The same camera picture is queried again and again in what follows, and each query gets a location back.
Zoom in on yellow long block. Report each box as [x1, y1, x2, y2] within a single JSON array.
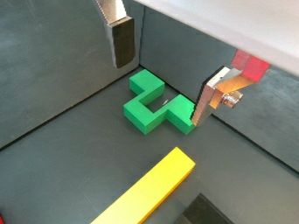
[[90, 147, 196, 224]]

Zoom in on green zigzag block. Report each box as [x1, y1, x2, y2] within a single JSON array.
[[125, 69, 196, 135]]

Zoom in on black stepped block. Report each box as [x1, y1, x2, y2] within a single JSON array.
[[174, 193, 236, 224]]

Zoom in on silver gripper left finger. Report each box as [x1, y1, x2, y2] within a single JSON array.
[[94, 0, 137, 68]]

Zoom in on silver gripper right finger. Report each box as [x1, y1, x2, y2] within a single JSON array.
[[192, 50, 270, 126]]

